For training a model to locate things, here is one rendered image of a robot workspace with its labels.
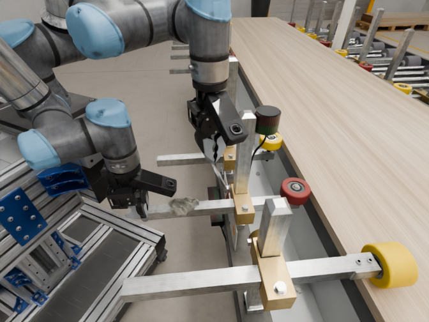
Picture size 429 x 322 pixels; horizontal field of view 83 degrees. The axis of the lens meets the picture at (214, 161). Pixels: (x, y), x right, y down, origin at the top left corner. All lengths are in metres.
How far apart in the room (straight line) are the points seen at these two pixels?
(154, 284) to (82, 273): 1.00
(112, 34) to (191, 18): 0.13
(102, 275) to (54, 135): 1.00
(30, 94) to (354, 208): 0.77
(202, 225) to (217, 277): 1.25
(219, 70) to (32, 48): 0.53
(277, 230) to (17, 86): 0.53
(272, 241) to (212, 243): 1.20
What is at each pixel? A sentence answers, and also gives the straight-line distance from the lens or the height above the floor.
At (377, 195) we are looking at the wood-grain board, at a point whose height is 0.90.
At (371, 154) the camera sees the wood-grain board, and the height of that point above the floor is 0.90.
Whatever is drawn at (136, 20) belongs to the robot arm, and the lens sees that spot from 0.46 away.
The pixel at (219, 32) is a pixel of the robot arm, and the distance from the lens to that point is 0.45.
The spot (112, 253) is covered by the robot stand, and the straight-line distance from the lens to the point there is 1.46.
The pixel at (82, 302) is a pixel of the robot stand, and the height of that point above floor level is 0.21.
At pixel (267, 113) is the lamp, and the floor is 1.13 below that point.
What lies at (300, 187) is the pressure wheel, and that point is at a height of 0.90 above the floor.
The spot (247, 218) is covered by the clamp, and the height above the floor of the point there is 0.85.
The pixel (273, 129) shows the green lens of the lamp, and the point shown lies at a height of 1.09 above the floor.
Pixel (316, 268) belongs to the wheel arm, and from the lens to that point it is 0.51.
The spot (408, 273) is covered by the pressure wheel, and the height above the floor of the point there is 0.97.
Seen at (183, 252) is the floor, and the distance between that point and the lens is 1.61.
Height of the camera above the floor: 1.39
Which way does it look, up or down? 40 degrees down
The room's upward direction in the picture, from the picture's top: straight up
